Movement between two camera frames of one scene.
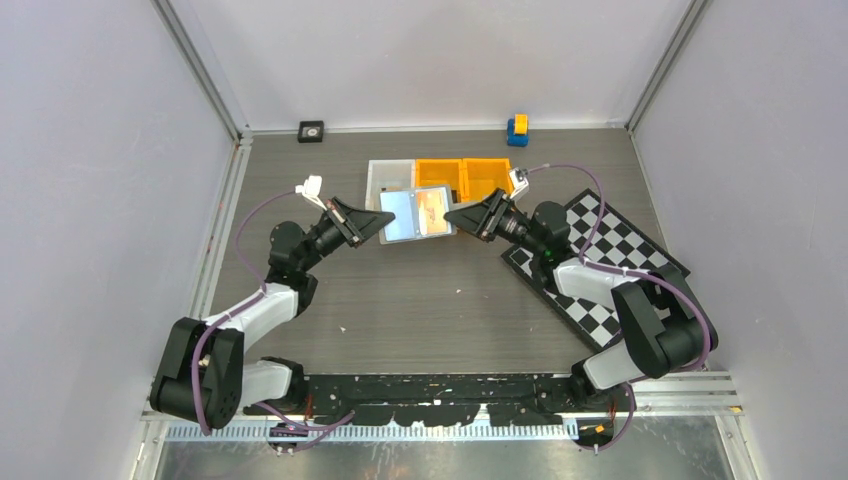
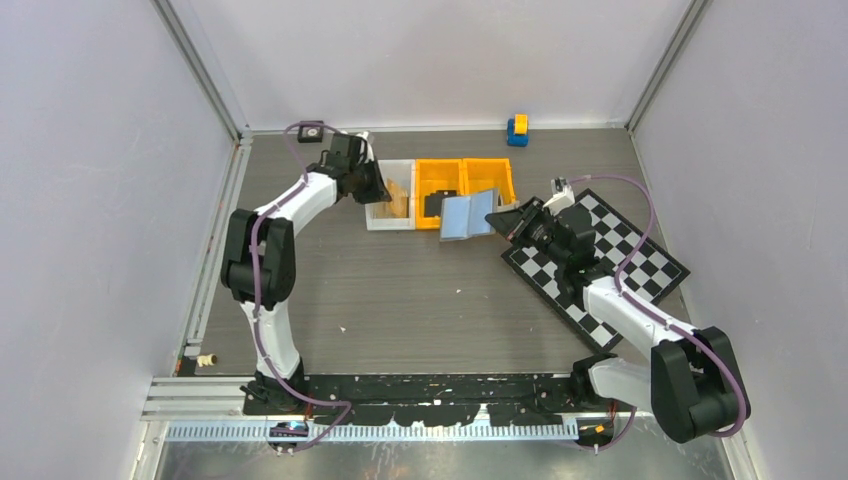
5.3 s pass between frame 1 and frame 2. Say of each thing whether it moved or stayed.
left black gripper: moved
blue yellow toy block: stayed
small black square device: stayed
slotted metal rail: stayed
